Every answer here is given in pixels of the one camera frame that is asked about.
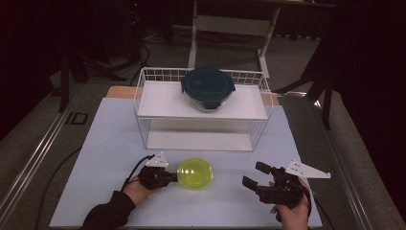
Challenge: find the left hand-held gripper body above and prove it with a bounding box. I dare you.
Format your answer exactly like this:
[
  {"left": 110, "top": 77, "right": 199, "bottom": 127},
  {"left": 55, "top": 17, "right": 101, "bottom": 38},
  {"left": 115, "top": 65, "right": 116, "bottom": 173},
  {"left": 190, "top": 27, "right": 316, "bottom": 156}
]
[{"left": 137, "top": 151, "right": 173, "bottom": 190}]

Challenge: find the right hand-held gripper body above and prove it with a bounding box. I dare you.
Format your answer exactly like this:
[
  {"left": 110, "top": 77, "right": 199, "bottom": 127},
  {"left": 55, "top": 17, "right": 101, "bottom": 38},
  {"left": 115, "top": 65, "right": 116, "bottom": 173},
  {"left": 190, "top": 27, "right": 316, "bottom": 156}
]
[{"left": 255, "top": 158, "right": 332, "bottom": 211}]

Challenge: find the translucent green plastic bowl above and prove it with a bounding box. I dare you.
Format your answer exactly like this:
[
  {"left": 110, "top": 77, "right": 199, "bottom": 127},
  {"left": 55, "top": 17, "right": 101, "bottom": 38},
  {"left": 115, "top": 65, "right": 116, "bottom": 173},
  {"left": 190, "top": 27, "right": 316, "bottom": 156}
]
[{"left": 176, "top": 157, "right": 214, "bottom": 191}]

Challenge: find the white wire shelf rack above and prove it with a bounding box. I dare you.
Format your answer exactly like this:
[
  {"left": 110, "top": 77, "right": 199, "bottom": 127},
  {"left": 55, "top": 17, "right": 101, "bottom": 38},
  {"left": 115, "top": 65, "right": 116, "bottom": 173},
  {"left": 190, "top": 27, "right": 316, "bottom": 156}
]
[{"left": 133, "top": 66, "right": 274, "bottom": 152}]

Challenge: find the round container with dark blue lid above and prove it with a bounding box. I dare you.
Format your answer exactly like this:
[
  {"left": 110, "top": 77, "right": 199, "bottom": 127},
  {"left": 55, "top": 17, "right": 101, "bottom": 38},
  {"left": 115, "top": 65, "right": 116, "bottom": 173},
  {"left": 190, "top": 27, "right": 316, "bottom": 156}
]
[{"left": 180, "top": 66, "right": 237, "bottom": 113}]

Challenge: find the person's left hand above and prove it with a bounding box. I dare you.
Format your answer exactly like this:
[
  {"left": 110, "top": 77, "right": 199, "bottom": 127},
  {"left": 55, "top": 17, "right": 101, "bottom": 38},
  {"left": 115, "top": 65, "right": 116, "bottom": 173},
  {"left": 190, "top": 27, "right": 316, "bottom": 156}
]
[{"left": 123, "top": 174, "right": 158, "bottom": 207}]

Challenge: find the person's right hand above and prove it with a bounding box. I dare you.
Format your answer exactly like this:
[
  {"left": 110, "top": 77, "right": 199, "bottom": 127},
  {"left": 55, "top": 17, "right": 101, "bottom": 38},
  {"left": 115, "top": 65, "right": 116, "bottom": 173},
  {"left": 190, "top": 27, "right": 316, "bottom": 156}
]
[{"left": 269, "top": 177, "right": 313, "bottom": 230}]

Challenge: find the pale blue table mat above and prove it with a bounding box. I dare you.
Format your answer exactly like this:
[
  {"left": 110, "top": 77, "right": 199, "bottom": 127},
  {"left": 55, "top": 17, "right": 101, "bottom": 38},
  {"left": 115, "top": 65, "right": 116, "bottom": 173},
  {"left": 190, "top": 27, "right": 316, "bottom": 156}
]
[{"left": 49, "top": 97, "right": 324, "bottom": 228}]

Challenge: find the black metal stand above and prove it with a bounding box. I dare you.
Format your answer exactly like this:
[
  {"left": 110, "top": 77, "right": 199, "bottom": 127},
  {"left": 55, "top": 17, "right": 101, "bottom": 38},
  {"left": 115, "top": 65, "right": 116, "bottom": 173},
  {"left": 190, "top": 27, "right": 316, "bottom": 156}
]
[
  {"left": 274, "top": 41, "right": 337, "bottom": 130},
  {"left": 58, "top": 47, "right": 89, "bottom": 113}
]

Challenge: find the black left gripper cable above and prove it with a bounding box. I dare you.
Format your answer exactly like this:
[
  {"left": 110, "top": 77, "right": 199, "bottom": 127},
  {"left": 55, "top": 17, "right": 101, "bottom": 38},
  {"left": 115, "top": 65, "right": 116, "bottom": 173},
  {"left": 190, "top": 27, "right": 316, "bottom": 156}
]
[{"left": 120, "top": 154, "right": 156, "bottom": 194}]

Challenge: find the metal floor rail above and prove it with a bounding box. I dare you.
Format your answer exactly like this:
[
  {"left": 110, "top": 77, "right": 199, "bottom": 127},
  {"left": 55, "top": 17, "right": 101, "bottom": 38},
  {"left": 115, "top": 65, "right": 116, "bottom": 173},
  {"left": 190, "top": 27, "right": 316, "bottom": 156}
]
[
  {"left": 0, "top": 84, "right": 84, "bottom": 219},
  {"left": 314, "top": 99, "right": 374, "bottom": 230}
]

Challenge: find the black floor cable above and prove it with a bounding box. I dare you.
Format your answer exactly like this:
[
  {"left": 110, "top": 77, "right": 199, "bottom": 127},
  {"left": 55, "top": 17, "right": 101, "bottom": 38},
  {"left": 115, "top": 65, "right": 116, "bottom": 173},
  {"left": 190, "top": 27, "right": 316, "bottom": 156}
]
[{"left": 34, "top": 146, "right": 83, "bottom": 230}]

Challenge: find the white desk frame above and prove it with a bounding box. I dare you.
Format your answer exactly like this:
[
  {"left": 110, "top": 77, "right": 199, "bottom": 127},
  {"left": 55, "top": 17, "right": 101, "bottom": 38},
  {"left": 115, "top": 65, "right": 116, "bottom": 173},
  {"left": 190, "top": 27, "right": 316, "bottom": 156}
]
[{"left": 187, "top": 0, "right": 338, "bottom": 79}]

